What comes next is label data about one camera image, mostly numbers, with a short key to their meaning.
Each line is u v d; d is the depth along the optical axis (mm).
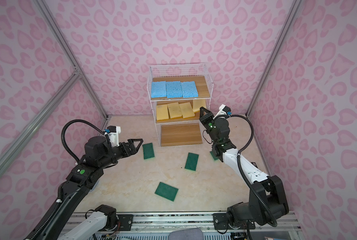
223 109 691
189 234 677
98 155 511
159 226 722
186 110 879
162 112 859
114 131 628
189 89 736
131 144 609
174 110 865
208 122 687
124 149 607
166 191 819
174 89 733
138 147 651
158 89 738
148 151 943
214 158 951
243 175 445
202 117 715
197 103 786
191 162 926
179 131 1068
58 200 420
